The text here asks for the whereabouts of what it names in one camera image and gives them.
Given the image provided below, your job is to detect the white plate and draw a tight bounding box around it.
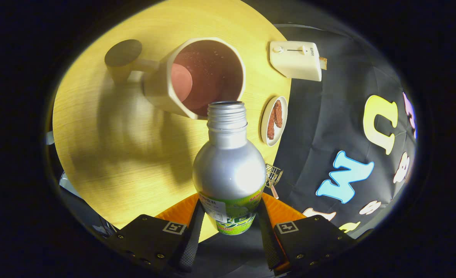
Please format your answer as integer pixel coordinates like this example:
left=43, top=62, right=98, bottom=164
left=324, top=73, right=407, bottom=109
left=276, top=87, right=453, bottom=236
left=260, top=96, right=288, bottom=147

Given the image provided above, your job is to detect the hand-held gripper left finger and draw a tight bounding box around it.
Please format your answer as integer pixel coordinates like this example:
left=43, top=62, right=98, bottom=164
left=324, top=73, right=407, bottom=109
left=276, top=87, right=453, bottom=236
left=110, top=193, right=206, bottom=274

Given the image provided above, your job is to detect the white toaster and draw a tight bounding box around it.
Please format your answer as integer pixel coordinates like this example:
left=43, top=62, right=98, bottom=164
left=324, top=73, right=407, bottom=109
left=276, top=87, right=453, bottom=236
left=269, top=41, right=323, bottom=82

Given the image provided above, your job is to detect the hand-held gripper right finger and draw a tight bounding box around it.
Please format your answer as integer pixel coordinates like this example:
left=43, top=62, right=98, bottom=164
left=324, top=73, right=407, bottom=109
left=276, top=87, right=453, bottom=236
left=257, top=193, right=355, bottom=275

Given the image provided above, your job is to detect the metal wire holder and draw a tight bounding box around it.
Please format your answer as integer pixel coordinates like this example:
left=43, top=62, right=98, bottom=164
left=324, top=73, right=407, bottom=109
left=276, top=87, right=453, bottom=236
left=265, top=163, right=284, bottom=190

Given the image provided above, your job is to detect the silver bottle with green label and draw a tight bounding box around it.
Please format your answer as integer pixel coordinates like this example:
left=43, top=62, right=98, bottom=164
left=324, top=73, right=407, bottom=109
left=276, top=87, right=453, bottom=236
left=192, top=101, right=267, bottom=236

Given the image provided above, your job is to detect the beige cup with wooden handle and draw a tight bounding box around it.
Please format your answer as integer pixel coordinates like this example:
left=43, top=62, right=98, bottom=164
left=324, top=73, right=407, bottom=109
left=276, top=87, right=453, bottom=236
left=104, top=37, right=247, bottom=120

